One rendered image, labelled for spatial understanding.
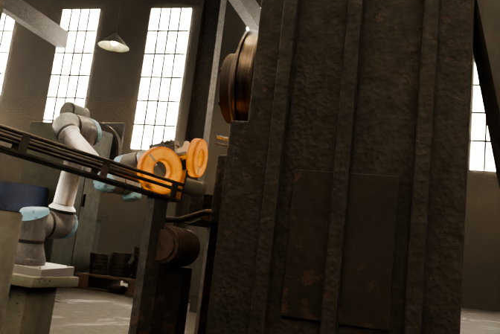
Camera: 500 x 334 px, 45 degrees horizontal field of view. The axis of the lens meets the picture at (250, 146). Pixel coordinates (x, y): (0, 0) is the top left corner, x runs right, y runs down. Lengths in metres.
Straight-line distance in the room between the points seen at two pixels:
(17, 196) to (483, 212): 8.97
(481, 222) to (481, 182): 0.75
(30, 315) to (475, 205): 10.51
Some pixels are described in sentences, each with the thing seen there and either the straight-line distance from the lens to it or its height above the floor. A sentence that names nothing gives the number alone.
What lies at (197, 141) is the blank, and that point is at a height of 0.88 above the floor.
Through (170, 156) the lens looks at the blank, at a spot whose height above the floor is 0.75.
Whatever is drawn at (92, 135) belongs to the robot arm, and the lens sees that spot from 2.68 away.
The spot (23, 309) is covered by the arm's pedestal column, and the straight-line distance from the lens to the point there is 2.55.
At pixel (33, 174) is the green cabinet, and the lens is 5.93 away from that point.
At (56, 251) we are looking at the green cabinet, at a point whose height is 0.32.
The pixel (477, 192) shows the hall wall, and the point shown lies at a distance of 12.36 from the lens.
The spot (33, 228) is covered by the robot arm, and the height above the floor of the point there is 0.48.
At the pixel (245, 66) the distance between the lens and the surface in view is 2.19.
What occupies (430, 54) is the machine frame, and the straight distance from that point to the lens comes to 1.80.
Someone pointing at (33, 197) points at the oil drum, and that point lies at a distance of 5.68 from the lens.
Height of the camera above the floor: 0.46
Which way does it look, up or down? 10 degrees up
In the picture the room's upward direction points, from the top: 6 degrees clockwise
